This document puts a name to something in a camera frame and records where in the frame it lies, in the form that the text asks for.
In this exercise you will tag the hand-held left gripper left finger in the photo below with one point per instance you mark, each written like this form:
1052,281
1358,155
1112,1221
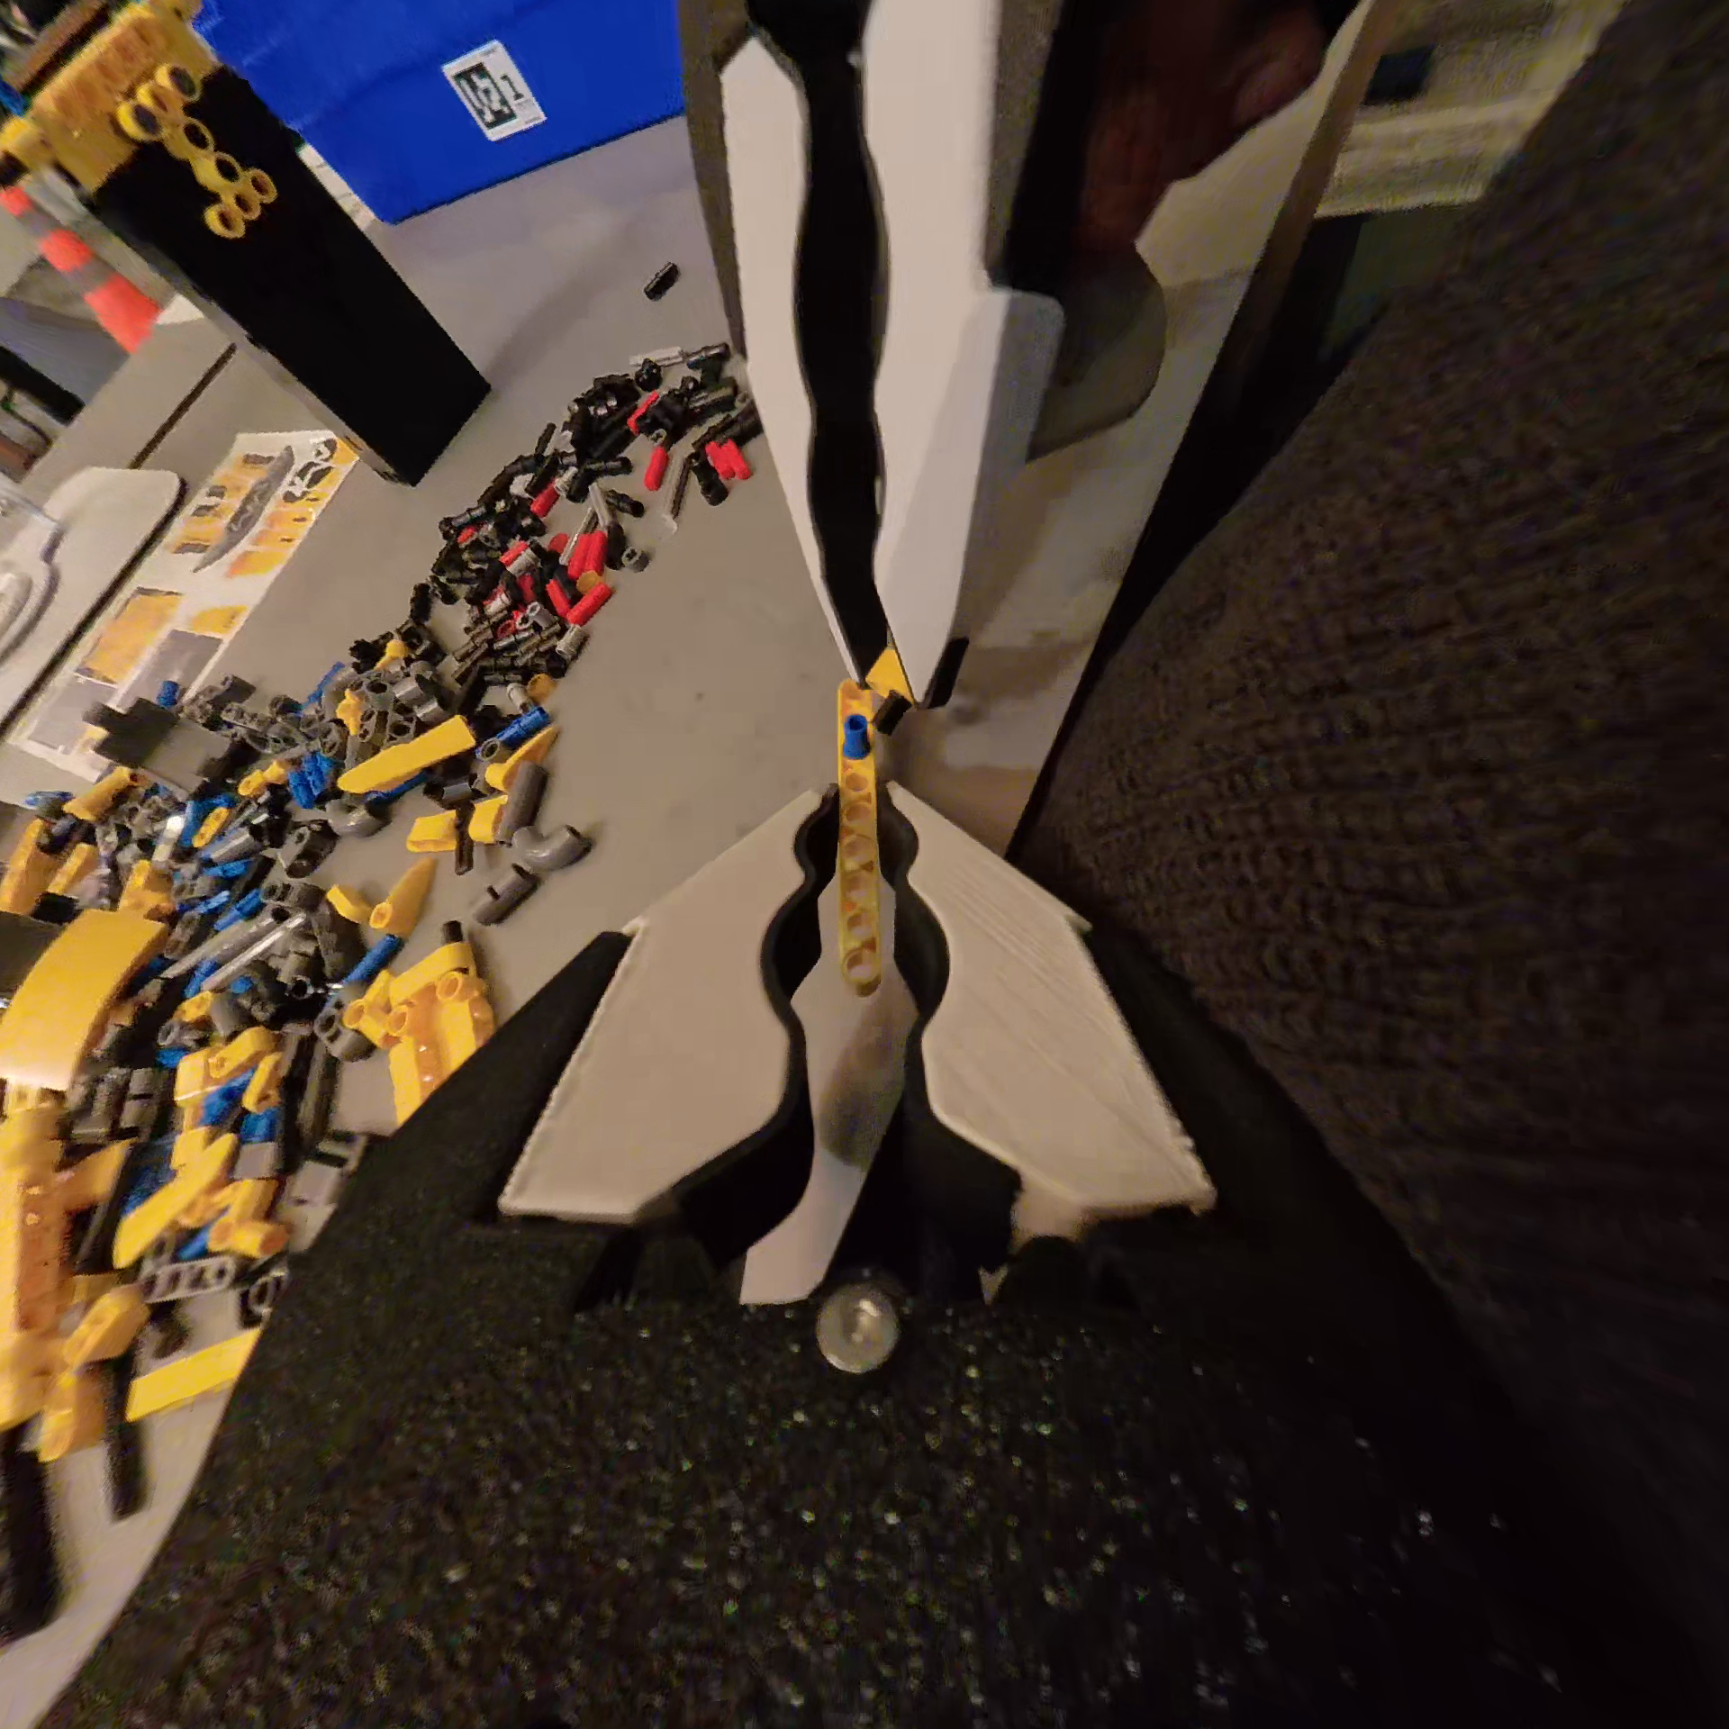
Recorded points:
649,1066

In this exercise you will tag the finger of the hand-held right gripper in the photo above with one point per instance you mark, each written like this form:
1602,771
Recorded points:
945,270
770,270

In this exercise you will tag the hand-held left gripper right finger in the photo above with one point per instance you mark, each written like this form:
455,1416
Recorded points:
1067,1055

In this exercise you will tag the long yellow toy beam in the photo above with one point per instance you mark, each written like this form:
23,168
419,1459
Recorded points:
861,892

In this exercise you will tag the grey elbow pipe piece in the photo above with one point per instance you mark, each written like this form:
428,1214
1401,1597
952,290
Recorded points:
553,851

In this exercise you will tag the person's right hand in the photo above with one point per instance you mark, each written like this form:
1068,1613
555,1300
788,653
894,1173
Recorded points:
1188,108

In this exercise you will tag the pile of black red pins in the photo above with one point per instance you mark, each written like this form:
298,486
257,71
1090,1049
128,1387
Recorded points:
587,554

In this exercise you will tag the pile of yellow grey bricks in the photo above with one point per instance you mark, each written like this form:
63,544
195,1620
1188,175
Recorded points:
406,765

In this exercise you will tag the blue storage bin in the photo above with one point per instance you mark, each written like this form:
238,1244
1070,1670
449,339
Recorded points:
338,108

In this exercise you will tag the person's dark knit sweater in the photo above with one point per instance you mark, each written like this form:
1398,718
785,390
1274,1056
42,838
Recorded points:
1418,743

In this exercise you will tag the black cardboard box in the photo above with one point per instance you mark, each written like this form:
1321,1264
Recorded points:
296,312

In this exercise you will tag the orange traffic cone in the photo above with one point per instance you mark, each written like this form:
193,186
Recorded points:
102,290

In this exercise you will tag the printed instruction sheet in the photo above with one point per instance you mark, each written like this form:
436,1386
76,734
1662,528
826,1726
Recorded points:
135,634

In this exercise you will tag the yellow frame block with holes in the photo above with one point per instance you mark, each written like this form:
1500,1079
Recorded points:
432,999

